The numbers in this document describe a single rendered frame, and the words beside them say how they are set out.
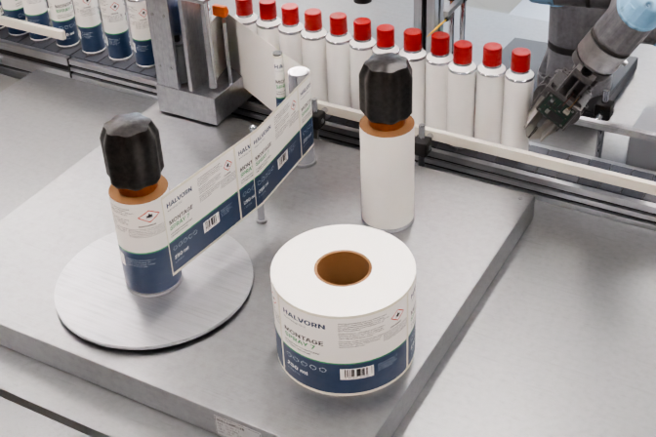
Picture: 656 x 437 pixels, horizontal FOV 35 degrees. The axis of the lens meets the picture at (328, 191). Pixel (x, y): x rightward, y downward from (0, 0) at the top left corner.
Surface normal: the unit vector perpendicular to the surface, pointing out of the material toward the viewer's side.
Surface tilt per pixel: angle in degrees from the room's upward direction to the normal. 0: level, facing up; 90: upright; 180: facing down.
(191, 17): 90
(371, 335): 90
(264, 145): 90
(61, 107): 0
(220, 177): 90
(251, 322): 0
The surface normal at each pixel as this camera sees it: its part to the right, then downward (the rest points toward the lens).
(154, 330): -0.04, -0.82
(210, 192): 0.82, 0.30
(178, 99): -0.48, 0.51
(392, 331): 0.63, 0.42
